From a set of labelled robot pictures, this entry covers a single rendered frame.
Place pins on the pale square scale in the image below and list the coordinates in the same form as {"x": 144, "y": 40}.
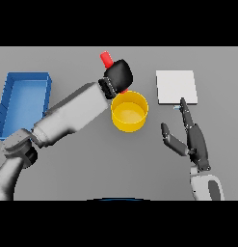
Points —
{"x": 176, "y": 87}

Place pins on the yellow bowl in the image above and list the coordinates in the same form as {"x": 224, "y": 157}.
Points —
{"x": 129, "y": 112}

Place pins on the red beaker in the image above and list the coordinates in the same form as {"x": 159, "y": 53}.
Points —
{"x": 106, "y": 60}

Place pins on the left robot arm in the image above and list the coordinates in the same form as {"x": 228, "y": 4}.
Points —
{"x": 75, "y": 109}

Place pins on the blue tray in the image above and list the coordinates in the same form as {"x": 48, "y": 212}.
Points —
{"x": 22, "y": 103}

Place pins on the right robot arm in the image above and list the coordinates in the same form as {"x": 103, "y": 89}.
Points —
{"x": 204, "y": 188}

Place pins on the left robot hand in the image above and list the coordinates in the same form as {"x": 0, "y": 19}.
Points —
{"x": 119, "y": 75}

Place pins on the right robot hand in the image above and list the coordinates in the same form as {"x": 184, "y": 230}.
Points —
{"x": 196, "y": 140}

